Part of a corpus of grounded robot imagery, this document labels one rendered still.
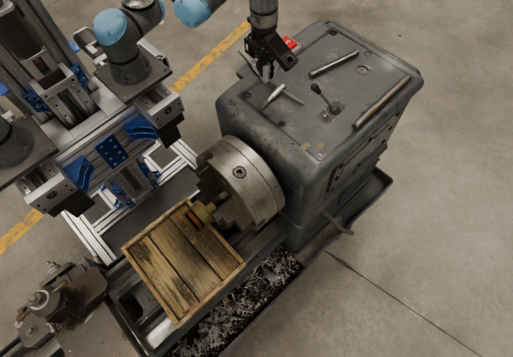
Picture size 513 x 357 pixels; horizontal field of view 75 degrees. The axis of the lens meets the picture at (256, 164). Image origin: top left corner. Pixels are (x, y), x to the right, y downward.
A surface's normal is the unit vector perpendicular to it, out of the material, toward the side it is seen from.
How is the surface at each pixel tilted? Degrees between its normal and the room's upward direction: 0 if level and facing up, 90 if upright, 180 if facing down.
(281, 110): 0
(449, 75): 0
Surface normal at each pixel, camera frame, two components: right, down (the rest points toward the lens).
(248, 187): 0.34, -0.07
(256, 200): 0.48, 0.15
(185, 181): -0.04, -0.50
